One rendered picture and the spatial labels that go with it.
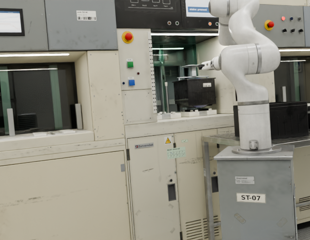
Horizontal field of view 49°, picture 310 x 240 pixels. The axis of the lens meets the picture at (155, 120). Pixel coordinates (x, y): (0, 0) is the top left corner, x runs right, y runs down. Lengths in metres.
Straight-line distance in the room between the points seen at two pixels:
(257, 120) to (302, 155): 1.25
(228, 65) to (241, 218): 0.58
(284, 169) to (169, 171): 0.88
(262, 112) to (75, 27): 1.04
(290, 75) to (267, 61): 1.75
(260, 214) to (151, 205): 0.82
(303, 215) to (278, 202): 1.34
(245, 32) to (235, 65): 0.20
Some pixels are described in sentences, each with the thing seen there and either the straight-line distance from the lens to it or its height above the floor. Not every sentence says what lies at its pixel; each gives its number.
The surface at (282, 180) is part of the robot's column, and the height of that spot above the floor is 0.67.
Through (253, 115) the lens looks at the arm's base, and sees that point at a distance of 1.36.
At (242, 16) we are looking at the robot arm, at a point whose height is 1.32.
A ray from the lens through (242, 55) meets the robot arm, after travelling 1.36.
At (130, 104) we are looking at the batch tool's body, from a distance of 1.91.
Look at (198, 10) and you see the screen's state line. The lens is 2.15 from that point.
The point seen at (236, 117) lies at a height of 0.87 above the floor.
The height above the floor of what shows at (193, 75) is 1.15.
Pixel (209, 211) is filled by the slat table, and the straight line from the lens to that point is 2.13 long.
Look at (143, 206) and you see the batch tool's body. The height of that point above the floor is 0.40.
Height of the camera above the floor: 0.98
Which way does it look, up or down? 3 degrees down
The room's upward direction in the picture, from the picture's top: 4 degrees counter-clockwise
